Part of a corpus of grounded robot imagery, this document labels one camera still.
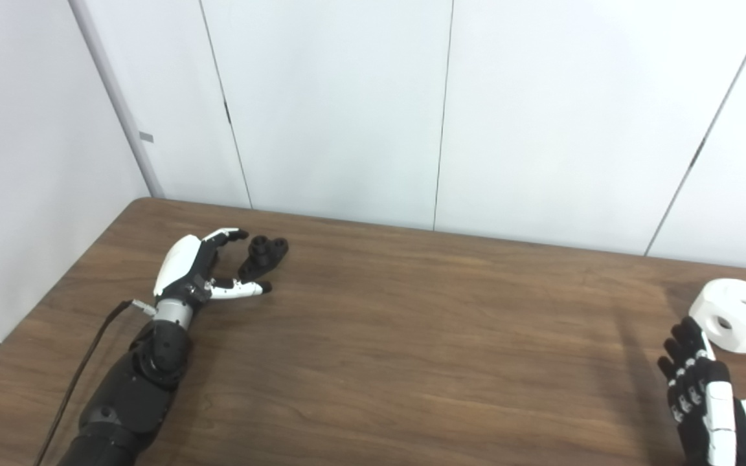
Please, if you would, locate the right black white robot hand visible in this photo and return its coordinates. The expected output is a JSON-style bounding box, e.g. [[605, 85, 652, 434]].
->
[[658, 316, 746, 466]]

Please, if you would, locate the grey wall corner trim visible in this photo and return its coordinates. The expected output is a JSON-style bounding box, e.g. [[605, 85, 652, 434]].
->
[[67, 0, 165, 199]]

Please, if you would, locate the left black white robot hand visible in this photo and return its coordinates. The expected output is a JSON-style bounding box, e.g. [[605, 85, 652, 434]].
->
[[153, 228, 273, 308]]

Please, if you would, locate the black flanged holder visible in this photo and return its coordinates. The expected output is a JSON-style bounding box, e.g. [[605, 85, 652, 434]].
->
[[237, 236, 289, 282]]

